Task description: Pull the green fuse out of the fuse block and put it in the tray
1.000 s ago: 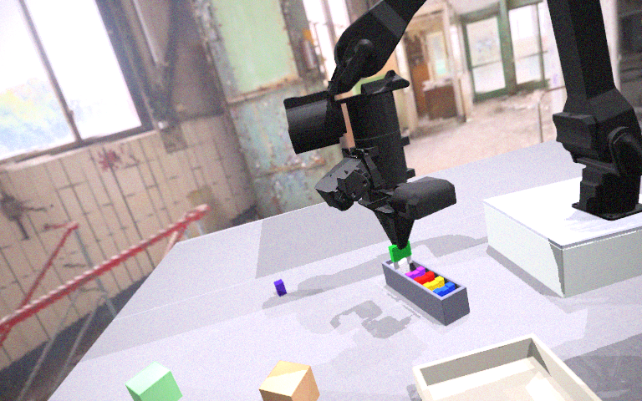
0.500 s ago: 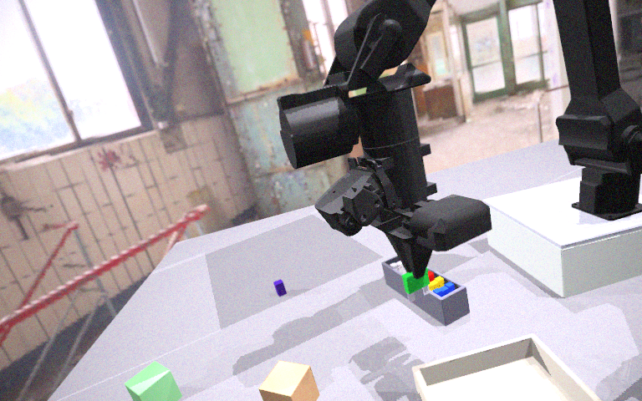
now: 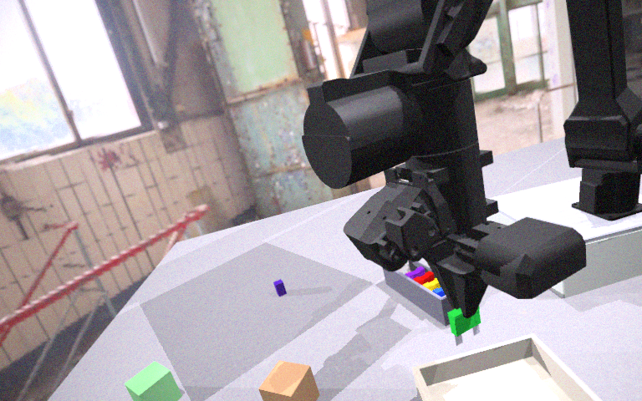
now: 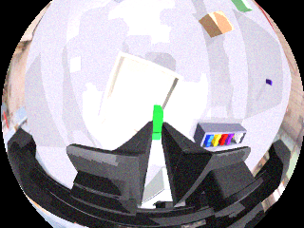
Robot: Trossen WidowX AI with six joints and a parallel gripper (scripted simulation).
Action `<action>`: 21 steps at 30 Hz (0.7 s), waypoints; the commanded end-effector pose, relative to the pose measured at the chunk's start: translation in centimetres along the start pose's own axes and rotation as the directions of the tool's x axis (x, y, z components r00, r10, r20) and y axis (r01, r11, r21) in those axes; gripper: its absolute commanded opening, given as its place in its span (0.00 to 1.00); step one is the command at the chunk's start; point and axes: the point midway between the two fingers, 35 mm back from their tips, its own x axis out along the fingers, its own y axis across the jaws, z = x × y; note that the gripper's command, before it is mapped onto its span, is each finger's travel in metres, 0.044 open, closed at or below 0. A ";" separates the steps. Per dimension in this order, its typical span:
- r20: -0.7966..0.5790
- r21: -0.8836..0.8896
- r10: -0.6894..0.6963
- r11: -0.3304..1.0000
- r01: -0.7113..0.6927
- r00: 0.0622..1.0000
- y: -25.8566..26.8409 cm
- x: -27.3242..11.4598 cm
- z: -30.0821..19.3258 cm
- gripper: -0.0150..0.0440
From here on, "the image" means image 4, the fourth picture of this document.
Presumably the green block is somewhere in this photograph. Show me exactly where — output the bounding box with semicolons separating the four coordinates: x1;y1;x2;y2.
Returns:
232;0;252;12

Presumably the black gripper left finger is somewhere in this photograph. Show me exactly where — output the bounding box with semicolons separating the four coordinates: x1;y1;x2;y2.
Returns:
66;121;153;208

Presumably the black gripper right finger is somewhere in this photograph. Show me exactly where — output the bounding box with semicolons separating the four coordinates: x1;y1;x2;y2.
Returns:
161;121;251;208

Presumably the tan cube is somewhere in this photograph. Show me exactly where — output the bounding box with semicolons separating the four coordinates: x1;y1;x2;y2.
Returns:
199;11;235;37

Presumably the green blade fuse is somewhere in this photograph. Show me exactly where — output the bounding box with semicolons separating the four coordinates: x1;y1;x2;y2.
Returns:
152;102;164;141

